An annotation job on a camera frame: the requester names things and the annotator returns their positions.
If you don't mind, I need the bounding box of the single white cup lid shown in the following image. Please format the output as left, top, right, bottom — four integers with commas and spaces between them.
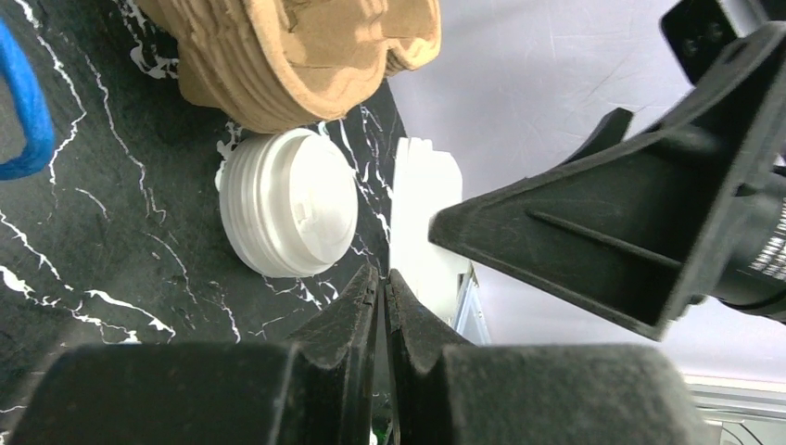
389, 137, 472, 324

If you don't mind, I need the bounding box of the blue cord bag handle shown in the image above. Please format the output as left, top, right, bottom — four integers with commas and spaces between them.
1, 21, 56, 181

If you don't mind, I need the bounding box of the stack of pulp cup carriers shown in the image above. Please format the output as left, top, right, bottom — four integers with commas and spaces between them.
139, 0, 442, 134

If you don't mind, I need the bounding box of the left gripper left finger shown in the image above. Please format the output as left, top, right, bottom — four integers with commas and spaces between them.
10, 265, 379, 444

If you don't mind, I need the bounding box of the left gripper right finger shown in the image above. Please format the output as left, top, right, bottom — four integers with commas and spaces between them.
384, 271, 706, 444

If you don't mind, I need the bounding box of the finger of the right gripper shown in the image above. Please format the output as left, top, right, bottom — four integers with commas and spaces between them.
428, 21, 785, 339

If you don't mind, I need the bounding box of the stack of white cup lids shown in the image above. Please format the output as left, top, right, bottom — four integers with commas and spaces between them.
219, 128, 359, 278

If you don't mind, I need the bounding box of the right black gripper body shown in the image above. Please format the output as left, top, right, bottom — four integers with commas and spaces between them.
660, 0, 786, 324

